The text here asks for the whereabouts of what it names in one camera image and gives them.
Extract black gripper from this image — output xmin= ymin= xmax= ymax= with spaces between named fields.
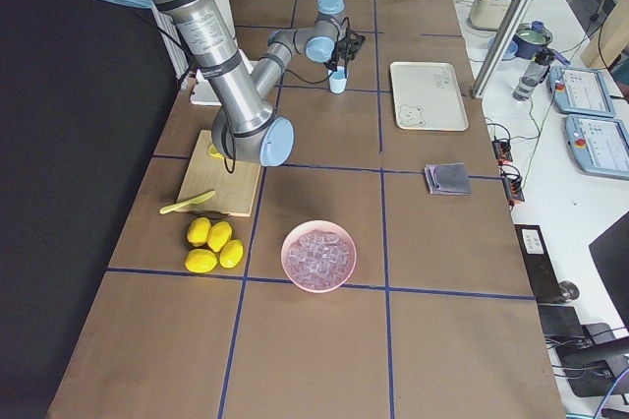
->
xmin=325 ymin=36 xmax=352 ymax=71

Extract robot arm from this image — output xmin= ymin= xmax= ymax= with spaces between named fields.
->
xmin=103 ymin=0 xmax=347 ymax=166

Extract light blue cup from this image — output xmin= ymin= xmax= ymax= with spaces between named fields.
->
xmin=328 ymin=66 xmax=348 ymax=94

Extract pile of clear ice cubes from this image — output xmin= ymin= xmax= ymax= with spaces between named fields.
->
xmin=283 ymin=230 xmax=355 ymax=292

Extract cream bear tray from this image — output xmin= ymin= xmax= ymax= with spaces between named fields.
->
xmin=389 ymin=61 xmax=469 ymax=132

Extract cream toaster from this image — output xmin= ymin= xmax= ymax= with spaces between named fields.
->
xmin=469 ymin=0 xmax=512 ymax=30

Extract grey purple folded cloth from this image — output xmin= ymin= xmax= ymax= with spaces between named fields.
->
xmin=425 ymin=162 xmax=472 ymax=196

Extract yellow lemon slices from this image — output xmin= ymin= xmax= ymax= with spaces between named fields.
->
xmin=207 ymin=144 xmax=224 ymax=160

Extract blue bowl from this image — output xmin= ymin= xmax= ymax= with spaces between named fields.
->
xmin=487 ymin=37 xmax=519 ymax=61

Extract wooden cutting board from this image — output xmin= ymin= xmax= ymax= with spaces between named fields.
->
xmin=177 ymin=130 xmax=260 ymax=217

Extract dark blue saucepan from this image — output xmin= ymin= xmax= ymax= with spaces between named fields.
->
xmin=513 ymin=21 xmax=570 ymax=65

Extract clear water bottle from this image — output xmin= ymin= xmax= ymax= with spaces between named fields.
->
xmin=512 ymin=48 xmax=555 ymax=101

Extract yellow plastic knife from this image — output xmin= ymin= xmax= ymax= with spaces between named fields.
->
xmin=159 ymin=190 xmax=215 ymax=214

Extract pink bowl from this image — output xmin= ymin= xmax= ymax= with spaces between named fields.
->
xmin=281 ymin=220 xmax=357 ymax=293

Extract black usb hub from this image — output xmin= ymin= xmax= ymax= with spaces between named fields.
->
xmin=491 ymin=138 xmax=525 ymax=208

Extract lemon top right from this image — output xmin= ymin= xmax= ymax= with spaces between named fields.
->
xmin=206 ymin=221 xmax=233 ymax=252

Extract lemon top left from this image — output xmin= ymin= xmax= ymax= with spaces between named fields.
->
xmin=187 ymin=216 xmax=211 ymax=247

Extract lemon bottom right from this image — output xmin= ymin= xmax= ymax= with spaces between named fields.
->
xmin=219 ymin=239 xmax=245 ymax=269

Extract far teach pendant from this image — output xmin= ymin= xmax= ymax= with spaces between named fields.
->
xmin=547 ymin=65 xmax=615 ymax=118

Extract teach pendant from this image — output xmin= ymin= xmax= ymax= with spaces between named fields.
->
xmin=564 ymin=114 xmax=628 ymax=180
xmin=547 ymin=65 xmax=615 ymax=118

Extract lemon bottom left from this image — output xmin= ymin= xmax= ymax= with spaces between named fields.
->
xmin=184 ymin=248 xmax=218 ymax=273

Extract near teach pendant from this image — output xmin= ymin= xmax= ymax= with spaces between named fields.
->
xmin=564 ymin=114 xmax=628 ymax=180

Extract black power strip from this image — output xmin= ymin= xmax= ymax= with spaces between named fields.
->
xmin=514 ymin=224 xmax=563 ymax=304

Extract white pedestal column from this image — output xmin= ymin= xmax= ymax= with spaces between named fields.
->
xmin=191 ymin=0 xmax=238 ymax=106

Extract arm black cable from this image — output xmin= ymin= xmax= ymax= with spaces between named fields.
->
xmin=156 ymin=15 xmax=353 ymax=174

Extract aluminium frame post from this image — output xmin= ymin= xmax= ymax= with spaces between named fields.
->
xmin=471 ymin=0 xmax=532 ymax=98

